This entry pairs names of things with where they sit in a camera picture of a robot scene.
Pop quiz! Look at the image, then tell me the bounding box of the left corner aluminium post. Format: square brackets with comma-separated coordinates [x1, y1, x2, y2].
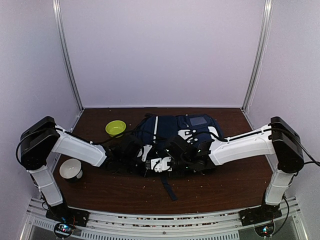
[52, 0, 84, 112]

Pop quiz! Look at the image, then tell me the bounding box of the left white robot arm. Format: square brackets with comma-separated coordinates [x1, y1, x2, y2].
[15, 116, 148, 222]

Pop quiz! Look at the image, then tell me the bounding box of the navy blue backpack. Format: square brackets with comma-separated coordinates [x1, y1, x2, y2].
[133, 114, 224, 201]

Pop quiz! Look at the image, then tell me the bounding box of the right corner aluminium post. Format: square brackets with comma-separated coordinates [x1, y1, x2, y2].
[241, 0, 274, 113]

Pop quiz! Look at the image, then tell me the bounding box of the corner aluminium post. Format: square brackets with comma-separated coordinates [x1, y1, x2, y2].
[52, 0, 84, 112]
[241, 0, 274, 113]

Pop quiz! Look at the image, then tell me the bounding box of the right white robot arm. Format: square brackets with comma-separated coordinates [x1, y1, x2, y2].
[164, 116, 320, 221]

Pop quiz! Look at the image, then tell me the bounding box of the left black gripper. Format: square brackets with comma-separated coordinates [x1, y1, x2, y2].
[121, 155, 159, 179]

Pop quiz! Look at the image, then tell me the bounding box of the front aluminium rail frame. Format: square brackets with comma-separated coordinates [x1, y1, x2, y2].
[24, 196, 303, 240]

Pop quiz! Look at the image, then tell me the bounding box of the lime green plastic bowl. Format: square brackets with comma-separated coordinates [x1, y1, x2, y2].
[105, 120, 127, 138]

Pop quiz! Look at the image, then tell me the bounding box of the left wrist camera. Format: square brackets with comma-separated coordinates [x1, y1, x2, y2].
[138, 144, 153, 162]

